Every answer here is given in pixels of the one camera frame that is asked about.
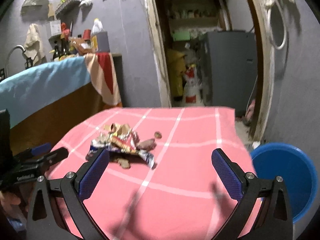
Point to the wooden cabinet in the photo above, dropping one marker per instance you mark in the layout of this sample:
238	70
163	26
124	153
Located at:
55	115

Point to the light blue cloth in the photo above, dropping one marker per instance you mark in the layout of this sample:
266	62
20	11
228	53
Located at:
42	82

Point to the beige hanging cloth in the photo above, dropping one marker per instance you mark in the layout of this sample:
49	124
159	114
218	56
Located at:
33	42

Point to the grey refrigerator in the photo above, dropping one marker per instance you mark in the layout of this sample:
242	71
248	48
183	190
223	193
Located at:
230	72

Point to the white cloth on shelf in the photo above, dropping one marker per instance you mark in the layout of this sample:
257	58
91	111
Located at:
85	0

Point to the black faucet attachment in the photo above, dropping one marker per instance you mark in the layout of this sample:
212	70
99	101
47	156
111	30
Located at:
29	63

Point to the metal faucet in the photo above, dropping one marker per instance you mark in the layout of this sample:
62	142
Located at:
13	50

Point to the blue plastic basin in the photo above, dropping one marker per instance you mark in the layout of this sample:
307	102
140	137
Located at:
282	170

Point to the white door frame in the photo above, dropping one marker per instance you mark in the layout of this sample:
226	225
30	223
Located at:
156	42

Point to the grey box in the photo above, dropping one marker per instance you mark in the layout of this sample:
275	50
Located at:
103	42

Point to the pink slipper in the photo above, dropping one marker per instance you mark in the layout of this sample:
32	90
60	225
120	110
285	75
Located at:
250	110

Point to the brown cardboard box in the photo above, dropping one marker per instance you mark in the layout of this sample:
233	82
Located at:
80	46

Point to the white blue wrapper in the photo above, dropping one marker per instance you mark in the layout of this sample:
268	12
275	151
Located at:
96	146

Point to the green box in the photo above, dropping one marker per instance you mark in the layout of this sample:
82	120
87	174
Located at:
181	35

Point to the silver white wrapper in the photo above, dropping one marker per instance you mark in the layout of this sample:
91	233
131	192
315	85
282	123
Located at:
147	157

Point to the clear plastic bag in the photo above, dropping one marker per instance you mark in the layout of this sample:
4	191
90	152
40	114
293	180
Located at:
191	57

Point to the wooden pantry shelf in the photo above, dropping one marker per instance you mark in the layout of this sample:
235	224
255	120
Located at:
192	21

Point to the white red sack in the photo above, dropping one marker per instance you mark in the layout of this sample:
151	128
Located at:
191	90

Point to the brown peel piece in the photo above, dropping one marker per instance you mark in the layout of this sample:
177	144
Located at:
124	163

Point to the white wall rack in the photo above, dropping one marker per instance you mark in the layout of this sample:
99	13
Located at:
35	3

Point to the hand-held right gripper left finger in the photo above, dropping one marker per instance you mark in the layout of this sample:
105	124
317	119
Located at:
93	172

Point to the person's left hand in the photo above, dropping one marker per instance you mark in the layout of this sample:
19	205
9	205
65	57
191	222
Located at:
10	201

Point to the red cup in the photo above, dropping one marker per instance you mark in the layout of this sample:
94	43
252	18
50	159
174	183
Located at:
87	35

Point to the white plastic jug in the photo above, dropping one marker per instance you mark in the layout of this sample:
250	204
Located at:
97	27

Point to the grey wall shelf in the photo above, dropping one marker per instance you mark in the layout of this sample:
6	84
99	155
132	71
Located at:
67	6

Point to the yellow bag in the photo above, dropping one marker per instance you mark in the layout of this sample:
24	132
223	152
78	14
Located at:
175	72

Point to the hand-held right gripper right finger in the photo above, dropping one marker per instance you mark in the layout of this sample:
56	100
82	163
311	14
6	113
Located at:
226	172

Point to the red kitchen tool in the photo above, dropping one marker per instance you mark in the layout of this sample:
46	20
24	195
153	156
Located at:
65	31

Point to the red beige striped towel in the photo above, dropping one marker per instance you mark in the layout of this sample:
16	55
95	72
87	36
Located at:
105	77

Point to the torn brown cardboard piece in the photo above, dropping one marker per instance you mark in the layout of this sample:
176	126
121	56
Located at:
125	128

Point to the dark glass bottle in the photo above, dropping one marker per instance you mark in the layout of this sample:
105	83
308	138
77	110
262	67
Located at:
66	48
57	51

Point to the pink checked cloth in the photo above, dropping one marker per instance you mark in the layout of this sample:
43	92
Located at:
175	180

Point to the small brown nut shell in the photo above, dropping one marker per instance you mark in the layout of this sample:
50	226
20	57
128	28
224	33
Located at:
158	134

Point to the yellow carton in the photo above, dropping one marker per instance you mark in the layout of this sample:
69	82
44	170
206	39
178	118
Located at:
94	43

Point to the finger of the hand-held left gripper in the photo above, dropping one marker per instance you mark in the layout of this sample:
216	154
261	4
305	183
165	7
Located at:
56	155
40	148

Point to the white wall box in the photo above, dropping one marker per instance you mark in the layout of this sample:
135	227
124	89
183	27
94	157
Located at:
55	28

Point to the red yellow snack wrapper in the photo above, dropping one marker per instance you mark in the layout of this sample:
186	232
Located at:
123	141

